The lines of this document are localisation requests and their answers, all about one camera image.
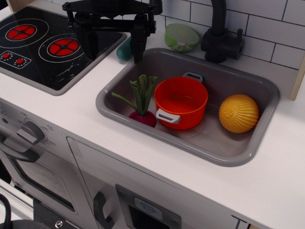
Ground green toy cabbage half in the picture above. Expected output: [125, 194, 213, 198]
[164, 23, 200, 53]

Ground white cabinet door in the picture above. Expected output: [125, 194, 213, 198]
[67, 138, 235, 229]

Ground black toy stove top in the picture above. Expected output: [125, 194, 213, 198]
[0, 6, 127, 96]

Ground grey oven knob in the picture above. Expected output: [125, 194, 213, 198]
[17, 121, 45, 145]

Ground dark grey cabinet handle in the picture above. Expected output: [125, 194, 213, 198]
[93, 192, 114, 229]

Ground yellow ribbed toy ball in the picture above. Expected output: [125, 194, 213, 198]
[219, 94, 259, 134]

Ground grey dishwasher panel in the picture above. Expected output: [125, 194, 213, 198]
[115, 184, 182, 229]

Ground teal toy vegetable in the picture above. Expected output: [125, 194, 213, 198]
[116, 36, 133, 61]

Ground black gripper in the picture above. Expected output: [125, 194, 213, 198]
[62, 0, 163, 63]

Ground purple toy beet green leaves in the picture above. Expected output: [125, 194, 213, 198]
[111, 74, 157, 127]

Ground grey toy oven door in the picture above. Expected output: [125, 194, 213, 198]
[0, 124, 96, 229]

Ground black toy faucet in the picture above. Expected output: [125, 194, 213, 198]
[201, 0, 244, 63]

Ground grey toy sink basin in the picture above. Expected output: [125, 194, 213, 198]
[96, 48, 280, 167]

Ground grey oven door handle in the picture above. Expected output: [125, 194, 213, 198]
[0, 134, 40, 163]

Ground orange toy pot grey handles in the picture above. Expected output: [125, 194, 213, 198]
[154, 72, 208, 130]

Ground black cable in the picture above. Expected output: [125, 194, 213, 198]
[0, 193, 12, 226]

